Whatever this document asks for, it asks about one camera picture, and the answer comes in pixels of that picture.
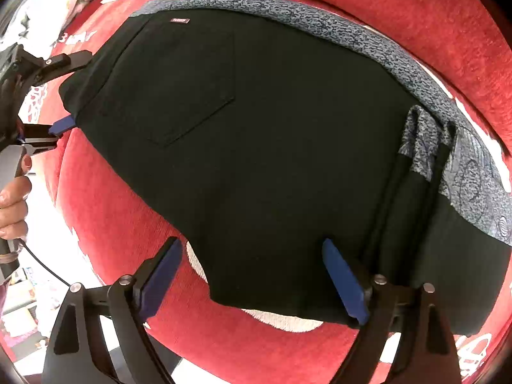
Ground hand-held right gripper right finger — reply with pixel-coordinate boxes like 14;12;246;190
322;238;462;384

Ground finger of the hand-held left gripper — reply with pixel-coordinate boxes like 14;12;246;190
25;49;94;85
23;113;76;151

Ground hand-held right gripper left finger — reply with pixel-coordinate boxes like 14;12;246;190
42;236;185;384

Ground black pants with floral trim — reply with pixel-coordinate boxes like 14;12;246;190
58;0;512;337

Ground person's left hand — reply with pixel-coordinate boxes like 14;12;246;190
0;156;33;241

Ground floral quilt with grey lining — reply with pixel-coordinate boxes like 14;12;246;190
0;0;115;51

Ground red printed blanket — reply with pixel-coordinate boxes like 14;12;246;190
0;0;512;384

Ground black cable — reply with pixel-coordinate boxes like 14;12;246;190
18;240;75;291

